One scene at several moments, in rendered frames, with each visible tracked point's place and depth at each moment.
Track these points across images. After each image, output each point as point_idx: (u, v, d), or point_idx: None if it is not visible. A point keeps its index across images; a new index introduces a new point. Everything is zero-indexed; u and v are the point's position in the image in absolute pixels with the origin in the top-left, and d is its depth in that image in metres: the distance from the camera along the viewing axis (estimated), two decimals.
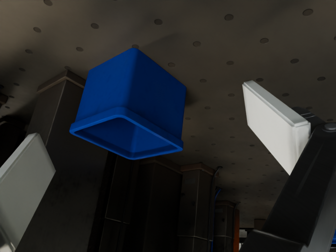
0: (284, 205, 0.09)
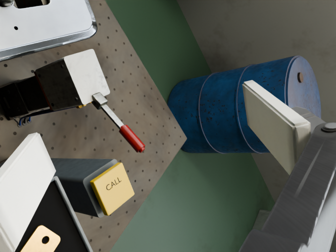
0: (284, 205, 0.09)
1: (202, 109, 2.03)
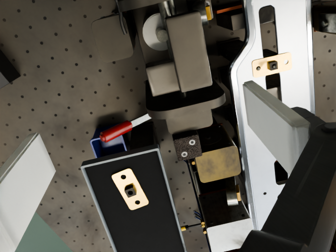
0: (284, 205, 0.09)
1: None
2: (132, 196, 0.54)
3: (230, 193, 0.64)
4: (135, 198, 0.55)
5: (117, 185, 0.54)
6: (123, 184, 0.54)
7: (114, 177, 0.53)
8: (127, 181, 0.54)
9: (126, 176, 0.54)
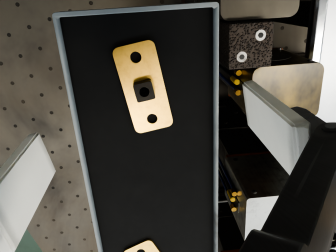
0: (284, 205, 0.09)
1: None
2: (146, 100, 0.27)
3: None
4: (149, 108, 0.29)
5: (121, 74, 0.27)
6: (132, 73, 0.27)
7: (117, 55, 0.27)
8: (142, 69, 0.27)
9: (141, 58, 0.27)
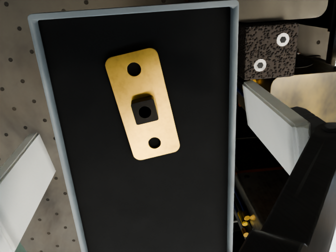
0: (284, 205, 0.09)
1: None
2: (147, 121, 0.22)
3: None
4: (151, 131, 0.23)
5: (116, 90, 0.22)
6: (130, 89, 0.22)
7: (111, 67, 0.21)
8: (142, 83, 0.22)
9: (141, 70, 0.22)
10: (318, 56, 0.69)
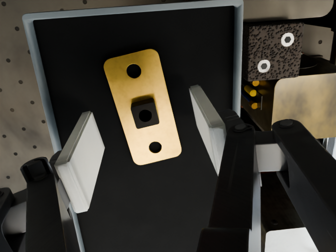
0: (221, 201, 0.09)
1: None
2: (148, 125, 0.21)
3: None
4: (152, 135, 0.23)
5: (115, 93, 0.21)
6: (129, 91, 0.21)
7: (110, 69, 0.20)
8: (142, 86, 0.21)
9: (141, 72, 0.21)
10: (320, 56, 0.68)
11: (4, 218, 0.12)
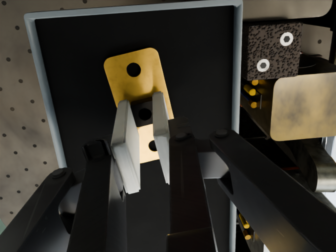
0: (178, 207, 0.10)
1: None
2: (147, 124, 0.21)
3: (325, 168, 0.33)
4: (151, 133, 0.23)
5: (115, 92, 0.21)
6: (129, 90, 0.21)
7: (110, 67, 0.21)
8: (142, 84, 0.21)
9: (141, 71, 0.21)
10: (319, 56, 0.68)
11: (62, 199, 0.12)
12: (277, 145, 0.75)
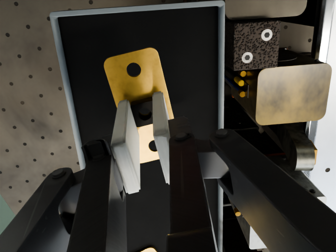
0: (178, 207, 0.10)
1: None
2: (147, 124, 0.21)
3: (304, 149, 0.38)
4: (151, 133, 0.23)
5: (115, 92, 0.21)
6: (129, 90, 0.21)
7: (110, 67, 0.21)
8: (142, 84, 0.21)
9: (141, 71, 0.21)
10: (309, 53, 0.73)
11: (62, 199, 0.12)
12: (270, 138, 0.80)
